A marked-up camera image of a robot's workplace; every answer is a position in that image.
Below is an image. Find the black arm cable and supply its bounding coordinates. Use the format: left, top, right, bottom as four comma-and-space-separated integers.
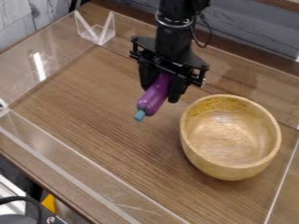
190, 12, 214, 49

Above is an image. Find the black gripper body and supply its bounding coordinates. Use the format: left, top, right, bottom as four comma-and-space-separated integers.
130, 18, 210, 87

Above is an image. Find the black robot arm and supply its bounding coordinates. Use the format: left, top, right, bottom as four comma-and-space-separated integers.
130, 0, 211, 103

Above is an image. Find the clear acrylic corner bracket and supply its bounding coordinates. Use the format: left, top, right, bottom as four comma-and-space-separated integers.
74, 11, 117, 46

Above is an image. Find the brown wooden bowl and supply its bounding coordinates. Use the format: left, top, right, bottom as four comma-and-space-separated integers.
181, 94, 282, 181

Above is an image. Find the clear acrylic barrier wall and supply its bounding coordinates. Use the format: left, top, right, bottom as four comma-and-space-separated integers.
0, 105, 190, 224

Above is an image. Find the purple toy eggplant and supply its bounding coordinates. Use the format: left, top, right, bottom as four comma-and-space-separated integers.
135, 73, 173, 122

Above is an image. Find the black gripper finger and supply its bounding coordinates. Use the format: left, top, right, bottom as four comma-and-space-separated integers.
169, 76, 190, 103
139, 60, 158, 90

